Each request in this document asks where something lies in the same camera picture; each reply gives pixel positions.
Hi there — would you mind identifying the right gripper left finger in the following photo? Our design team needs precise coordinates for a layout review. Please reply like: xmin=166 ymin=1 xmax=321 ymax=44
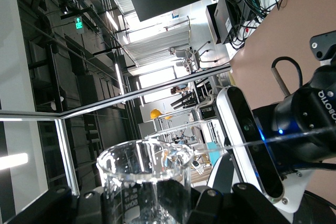
xmin=0 ymin=185 xmax=106 ymax=224

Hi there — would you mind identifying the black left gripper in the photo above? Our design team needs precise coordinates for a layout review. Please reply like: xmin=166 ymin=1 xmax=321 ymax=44
xmin=262 ymin=30 xmax=336 ymax=163

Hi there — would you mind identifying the grey roller shutter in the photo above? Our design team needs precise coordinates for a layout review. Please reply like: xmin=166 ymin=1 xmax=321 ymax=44
xmin=123 ymin=28 xmax=191 ymax=67

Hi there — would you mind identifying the clear glass beaker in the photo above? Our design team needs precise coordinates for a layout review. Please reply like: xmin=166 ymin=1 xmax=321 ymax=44
xmin=96 ymin=139 xmax=195 ymax=224

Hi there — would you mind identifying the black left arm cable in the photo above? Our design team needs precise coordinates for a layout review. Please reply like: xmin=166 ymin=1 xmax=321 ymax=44
xmin=270 ymin=56 xmax=304 ymax=97

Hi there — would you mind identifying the grey office chair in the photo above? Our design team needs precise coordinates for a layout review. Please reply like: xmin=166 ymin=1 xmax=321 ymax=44
xmin=167 ymin=40 xmax=220 ymax=74

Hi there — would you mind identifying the aluminium frame beam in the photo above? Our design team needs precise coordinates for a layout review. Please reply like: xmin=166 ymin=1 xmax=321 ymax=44
xmin=0 ymin=65 xmax=233 ymax=196

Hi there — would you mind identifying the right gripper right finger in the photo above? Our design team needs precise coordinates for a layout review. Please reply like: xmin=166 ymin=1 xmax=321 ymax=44
xmin=187 ymin=182 xmax=292 ymax=224

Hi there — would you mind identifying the brown table mat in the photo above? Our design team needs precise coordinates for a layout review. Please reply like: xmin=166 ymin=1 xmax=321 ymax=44
xmin=229 ymin=0 xmax=336 ymax=224

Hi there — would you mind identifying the black power supply unit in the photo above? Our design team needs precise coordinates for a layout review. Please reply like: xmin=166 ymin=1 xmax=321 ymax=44
xmin=205 ymin=0 xmax=238 ymax=45

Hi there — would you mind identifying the ceiling light strip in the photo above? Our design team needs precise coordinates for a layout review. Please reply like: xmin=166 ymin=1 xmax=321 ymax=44
xmin=114 ymin=62 xmax=124 ymax=96
xmin=0 ymin=152 xmax=28 ymax=171

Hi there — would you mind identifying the yellow hard hat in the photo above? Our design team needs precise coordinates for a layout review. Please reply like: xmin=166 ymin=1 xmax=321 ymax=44
xmin=150 ymin=109 xmax=164 ymax=120

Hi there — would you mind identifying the green exit sign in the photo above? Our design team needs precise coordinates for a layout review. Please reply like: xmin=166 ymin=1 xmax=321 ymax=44
xmin=73 ymin=16 xmax=85 ymax=35

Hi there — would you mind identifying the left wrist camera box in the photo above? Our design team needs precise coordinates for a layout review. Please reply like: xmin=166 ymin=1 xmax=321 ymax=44
xmin=215 ymin=85 xmax=286 ymax=204

